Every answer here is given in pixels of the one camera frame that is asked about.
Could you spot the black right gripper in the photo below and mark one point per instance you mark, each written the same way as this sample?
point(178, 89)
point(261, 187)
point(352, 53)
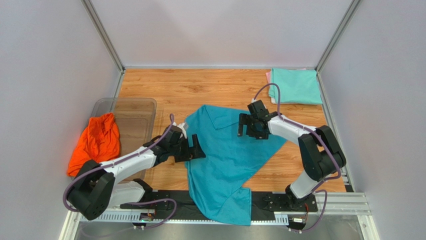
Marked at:
point(250, 125)

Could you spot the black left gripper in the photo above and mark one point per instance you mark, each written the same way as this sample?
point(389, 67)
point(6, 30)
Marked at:
point(195, 152)

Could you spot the teal blue t-shirt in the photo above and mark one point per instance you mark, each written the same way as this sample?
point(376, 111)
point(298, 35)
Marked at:
point(216, 181)

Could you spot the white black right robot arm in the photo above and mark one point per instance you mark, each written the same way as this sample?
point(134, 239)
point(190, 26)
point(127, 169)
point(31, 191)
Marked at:
point(321, 155)

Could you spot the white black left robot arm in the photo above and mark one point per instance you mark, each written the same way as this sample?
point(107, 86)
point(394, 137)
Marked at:
point(99, 186)

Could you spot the folded pink t-shirt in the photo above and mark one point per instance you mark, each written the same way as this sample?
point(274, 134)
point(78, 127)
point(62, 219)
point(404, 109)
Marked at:
point(268, 79)

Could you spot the folded mint green t-shirt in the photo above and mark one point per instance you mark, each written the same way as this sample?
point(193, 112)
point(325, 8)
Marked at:
point(296, 86)

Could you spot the black table edge strip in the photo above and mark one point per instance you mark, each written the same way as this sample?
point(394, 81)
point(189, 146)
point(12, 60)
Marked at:
point(263, 205)

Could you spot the clear plastic bin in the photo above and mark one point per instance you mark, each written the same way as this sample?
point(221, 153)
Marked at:
point(134, 117)

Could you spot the orange crumpled t-shirt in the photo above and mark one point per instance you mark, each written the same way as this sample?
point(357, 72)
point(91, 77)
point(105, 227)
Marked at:
point(99, 141)

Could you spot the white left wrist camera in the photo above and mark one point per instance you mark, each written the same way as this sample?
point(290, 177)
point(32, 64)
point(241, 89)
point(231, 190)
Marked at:
point(183, 127)

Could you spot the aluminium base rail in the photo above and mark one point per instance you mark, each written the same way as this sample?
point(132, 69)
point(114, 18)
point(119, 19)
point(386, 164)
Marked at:
point(347, 216)

